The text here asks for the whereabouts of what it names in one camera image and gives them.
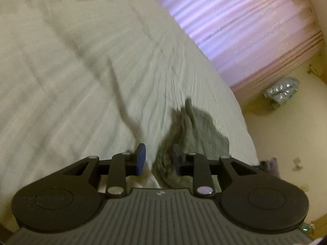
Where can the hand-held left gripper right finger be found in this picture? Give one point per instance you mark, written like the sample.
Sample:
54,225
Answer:
176,161

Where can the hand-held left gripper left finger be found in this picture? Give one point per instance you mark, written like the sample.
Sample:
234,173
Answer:
140,159

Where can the grey garment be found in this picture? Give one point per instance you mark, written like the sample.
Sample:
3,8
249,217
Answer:
201,130

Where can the purple folded cloth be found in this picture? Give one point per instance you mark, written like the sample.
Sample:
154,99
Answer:
270,166

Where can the white bed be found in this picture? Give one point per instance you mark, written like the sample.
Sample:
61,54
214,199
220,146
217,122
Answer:
76,69

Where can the pink curtain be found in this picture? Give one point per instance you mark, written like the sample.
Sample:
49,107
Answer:
245,23

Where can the small yellow wall fixture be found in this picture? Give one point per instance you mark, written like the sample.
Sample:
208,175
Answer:
313,70

